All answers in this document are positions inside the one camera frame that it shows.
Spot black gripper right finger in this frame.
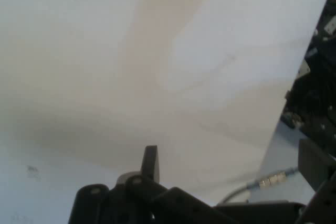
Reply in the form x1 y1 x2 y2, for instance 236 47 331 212
296 138 336 224

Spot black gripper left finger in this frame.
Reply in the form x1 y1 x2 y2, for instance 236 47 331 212
68 145 237 224

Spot cable with metal connector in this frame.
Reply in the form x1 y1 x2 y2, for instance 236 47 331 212
217 166 300 205

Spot dark metal equipment frame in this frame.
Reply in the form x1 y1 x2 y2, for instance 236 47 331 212
280 0 336 162

